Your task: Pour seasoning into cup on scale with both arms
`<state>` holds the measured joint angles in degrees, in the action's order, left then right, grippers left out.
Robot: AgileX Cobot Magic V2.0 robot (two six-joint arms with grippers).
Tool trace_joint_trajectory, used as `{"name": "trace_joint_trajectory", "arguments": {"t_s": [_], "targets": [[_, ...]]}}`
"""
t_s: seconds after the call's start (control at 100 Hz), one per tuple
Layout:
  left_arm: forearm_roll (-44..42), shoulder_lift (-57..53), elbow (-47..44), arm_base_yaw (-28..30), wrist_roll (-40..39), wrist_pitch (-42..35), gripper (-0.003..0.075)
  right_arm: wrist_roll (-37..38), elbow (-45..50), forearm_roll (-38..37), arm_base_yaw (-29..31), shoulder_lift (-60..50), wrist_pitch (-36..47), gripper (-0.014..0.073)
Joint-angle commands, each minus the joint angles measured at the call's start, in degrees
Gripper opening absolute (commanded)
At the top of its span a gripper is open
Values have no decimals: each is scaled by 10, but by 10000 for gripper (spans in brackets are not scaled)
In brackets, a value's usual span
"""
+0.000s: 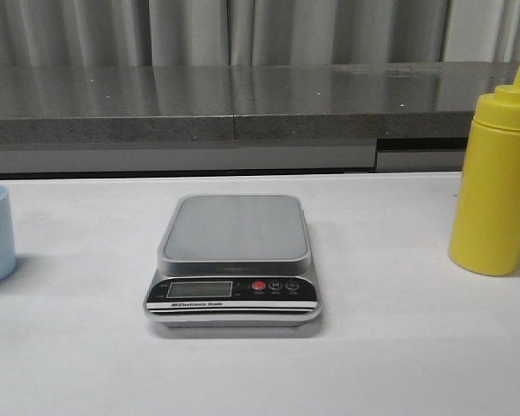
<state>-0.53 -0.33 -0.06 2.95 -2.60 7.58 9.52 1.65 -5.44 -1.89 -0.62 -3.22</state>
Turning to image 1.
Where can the yellow squeeze bottle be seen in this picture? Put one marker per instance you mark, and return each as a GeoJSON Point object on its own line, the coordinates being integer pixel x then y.
{"type": "Point", "coordinates": [485, 235]}

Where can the silver digital kitchen scale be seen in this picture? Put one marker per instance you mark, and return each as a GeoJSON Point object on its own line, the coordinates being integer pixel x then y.
{"type": "Point", "coordinates": [235, 260]}

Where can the grey stone counter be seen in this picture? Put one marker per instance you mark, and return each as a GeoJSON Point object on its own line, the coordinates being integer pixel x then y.
{"type": "Point", "coordinates": [180, 121]}

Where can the grey pleated curtain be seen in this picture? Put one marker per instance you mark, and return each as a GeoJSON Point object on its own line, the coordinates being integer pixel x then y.
{"type": "Point", "coordinates": [255, 33]}

